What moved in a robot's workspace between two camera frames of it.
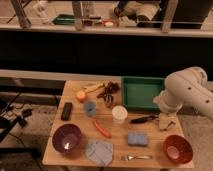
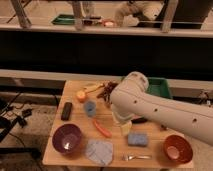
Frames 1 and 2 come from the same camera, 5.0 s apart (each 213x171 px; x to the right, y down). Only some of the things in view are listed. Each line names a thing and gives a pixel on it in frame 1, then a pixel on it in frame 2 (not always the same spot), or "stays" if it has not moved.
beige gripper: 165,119 -> 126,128
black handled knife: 143,119 stays
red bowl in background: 109,23 stays
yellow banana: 94,87 stays
